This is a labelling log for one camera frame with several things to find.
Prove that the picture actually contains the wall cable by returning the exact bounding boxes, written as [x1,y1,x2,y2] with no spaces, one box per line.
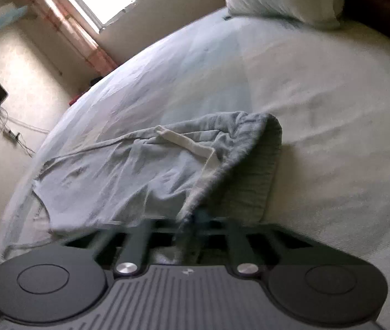
[0,106,49,157]

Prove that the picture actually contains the red object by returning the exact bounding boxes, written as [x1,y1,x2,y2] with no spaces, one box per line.
[68,91,90,106]

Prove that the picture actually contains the light grey pants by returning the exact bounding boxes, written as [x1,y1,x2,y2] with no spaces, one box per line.
[33,111,283,248]

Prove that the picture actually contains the bed with striped sheet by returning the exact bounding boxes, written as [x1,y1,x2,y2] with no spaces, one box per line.
[0,5,390,330]

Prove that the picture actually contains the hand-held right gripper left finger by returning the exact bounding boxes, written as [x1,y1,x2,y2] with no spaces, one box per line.
[62,221,184,279]

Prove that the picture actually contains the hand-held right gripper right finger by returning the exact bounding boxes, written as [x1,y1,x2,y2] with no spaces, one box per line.
[197,219,314,278]

